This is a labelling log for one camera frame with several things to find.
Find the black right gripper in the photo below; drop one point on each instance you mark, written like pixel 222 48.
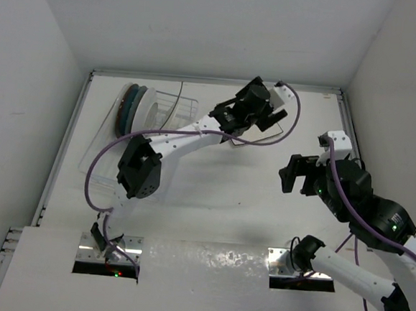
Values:
pixel 298 163

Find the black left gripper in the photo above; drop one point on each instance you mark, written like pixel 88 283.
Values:
pixel 263 120

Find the square cream plate black rim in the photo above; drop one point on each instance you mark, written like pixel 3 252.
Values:
pixel 256 136

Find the red teal floral plate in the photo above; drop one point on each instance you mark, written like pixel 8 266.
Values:
pixel 143 110

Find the blue white floral plate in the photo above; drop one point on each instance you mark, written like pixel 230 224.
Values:
pixel 140 94

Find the teal blossom plate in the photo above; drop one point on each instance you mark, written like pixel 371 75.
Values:
pixel 120 107

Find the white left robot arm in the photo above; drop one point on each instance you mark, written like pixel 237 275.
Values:
pixel 149 152

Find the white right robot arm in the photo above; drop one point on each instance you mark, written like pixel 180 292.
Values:
pixel 383 270

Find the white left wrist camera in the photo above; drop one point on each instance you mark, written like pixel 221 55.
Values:
pixel 280 94

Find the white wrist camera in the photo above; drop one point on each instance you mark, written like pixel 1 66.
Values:
pixel 341 144
pixel 280 94

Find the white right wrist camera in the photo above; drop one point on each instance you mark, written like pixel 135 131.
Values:
pixel 341 144

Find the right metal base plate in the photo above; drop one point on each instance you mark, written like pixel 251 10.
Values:
pixel 279 266

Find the metal base plate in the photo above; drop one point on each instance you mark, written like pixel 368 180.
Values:
pixel 279 266
pixel 88 251

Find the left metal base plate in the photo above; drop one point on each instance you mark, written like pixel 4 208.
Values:
pixel 88 251

